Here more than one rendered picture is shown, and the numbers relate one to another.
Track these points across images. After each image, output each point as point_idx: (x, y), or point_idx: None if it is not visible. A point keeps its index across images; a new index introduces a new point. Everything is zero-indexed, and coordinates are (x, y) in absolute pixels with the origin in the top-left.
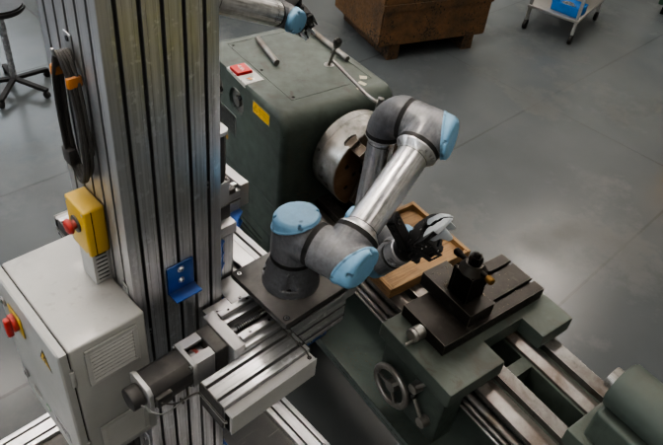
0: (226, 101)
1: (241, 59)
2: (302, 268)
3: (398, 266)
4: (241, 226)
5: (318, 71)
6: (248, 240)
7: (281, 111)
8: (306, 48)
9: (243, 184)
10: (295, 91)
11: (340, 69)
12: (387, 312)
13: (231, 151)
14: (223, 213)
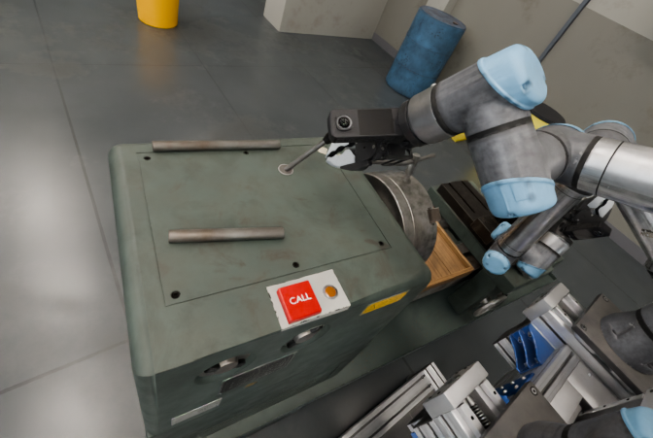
0: (265, 359)
1: (250, 291)
2: None
3: (555, 251)
4: (268, 404)
5: (305, 188)
6: (543, 383)
7: (421, 269)
8: (225, 177)
9: (484, 369)
10: (364, 235)
11: (374, 161)
12: (452, 282)
13: (263, 384)
14: None
